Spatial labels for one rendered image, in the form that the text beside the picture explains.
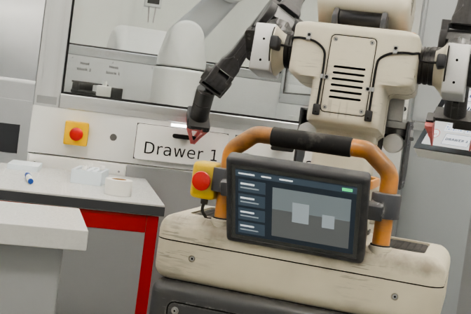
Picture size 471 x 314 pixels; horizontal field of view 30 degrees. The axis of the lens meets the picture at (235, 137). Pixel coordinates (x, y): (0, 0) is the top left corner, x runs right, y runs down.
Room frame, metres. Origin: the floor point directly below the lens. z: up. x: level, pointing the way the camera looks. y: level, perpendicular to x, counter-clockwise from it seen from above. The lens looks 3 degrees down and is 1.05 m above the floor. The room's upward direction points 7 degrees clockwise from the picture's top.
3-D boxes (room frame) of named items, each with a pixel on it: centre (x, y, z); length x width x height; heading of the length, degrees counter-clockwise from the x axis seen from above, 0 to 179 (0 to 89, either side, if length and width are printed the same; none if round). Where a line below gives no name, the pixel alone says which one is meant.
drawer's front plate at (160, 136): (2.77, 0.16, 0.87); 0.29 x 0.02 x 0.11; 101
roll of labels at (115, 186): (2.25, 0.28, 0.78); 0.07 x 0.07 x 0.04
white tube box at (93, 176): (2.44, 0.39, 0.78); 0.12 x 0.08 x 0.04; 0
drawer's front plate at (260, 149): (2.83, -0.14, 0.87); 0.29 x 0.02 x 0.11; 101
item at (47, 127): (3.25, 0.22, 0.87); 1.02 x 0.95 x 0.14; 101
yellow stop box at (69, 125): (2.69, 0.49, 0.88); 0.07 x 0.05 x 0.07; 101
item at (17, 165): (2.57, 0.60, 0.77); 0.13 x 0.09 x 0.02; 7
